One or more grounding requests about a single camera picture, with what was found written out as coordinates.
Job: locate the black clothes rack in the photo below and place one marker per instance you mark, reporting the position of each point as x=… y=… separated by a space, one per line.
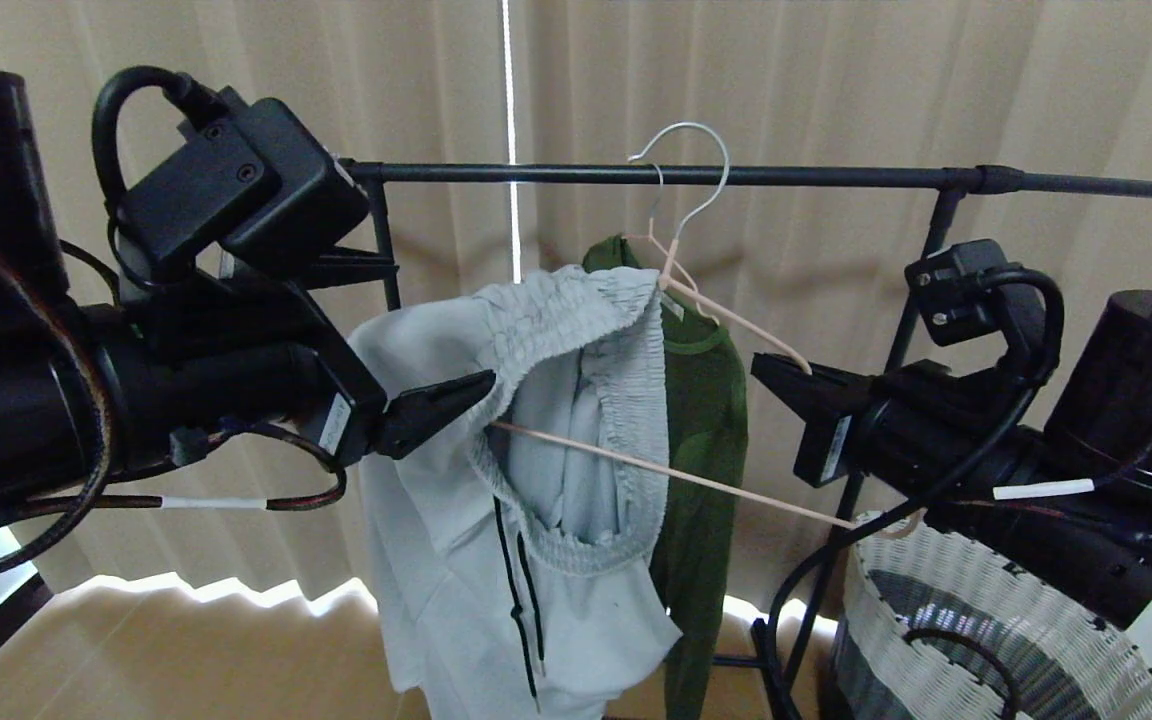
x=836 y=177

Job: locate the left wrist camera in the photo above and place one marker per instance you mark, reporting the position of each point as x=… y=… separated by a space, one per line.
x=246 y=190

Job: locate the pale grey garment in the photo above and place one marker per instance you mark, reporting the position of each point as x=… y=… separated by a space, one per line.
x=436 y=560

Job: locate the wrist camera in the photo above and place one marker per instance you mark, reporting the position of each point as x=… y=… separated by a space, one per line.
x=246 y=190
x=956 y=290

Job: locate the beige curtain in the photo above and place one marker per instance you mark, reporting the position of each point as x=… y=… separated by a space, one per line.
x=886 y=80

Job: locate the white laundry basket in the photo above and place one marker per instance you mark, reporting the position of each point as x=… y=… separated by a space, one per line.
x=936 y=570

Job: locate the pink clothes hanger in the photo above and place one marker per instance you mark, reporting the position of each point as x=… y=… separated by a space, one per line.
x=658 y=185
x=696 y=478

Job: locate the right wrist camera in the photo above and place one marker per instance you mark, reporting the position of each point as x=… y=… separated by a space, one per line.
x=956 y=290

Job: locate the green printed shirt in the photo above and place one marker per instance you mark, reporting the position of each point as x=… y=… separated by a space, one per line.
x=706 y=420

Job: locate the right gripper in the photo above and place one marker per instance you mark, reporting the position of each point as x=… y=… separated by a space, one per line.
x=936 y=430

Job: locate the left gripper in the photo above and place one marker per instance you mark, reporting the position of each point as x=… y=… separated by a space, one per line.
x=186 y=390

